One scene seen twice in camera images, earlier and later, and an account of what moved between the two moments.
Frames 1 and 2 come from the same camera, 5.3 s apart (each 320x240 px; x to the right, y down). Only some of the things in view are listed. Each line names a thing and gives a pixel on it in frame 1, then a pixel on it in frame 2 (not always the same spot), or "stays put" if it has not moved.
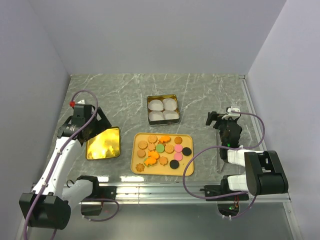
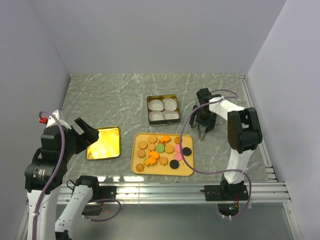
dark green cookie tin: [163, 109] stays put
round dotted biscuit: [169, 148] stays put
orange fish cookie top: [164, 139] stays put
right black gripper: [211, 116] to [211, 122]
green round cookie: [160, 148] stays put
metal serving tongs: [219, 163] to [200, 137]
